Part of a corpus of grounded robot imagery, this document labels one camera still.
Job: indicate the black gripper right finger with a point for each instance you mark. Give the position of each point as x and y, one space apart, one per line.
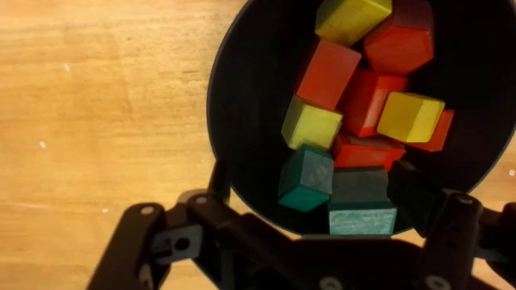
452 241

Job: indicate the black bowl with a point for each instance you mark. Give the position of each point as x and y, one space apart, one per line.
252 106

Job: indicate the yellow wooden block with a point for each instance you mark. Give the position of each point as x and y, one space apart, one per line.
349 17
309 125
409 114

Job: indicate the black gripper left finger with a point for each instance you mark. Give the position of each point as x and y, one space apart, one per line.
162 246

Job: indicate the teal wooden block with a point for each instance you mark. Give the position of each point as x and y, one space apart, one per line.
307 178
360 214

